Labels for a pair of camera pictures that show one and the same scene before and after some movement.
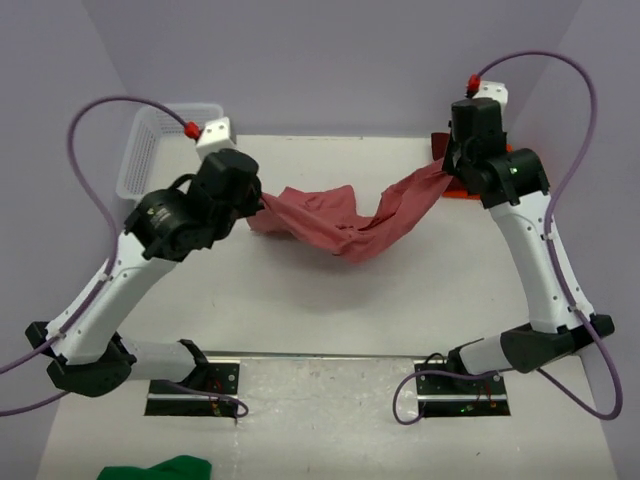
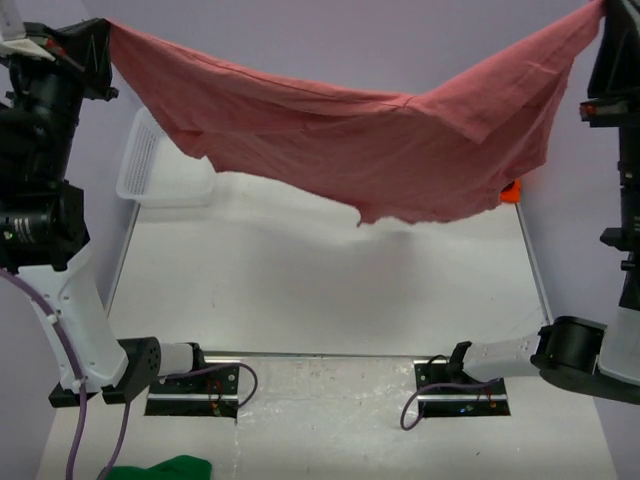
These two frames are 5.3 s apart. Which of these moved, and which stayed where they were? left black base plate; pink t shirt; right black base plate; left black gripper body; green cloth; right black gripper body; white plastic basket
Moved: left black gripper body; pink t shirt; right black gripper body
Stayed: left black base plate; right black base plate; green cloth; white plastic basket
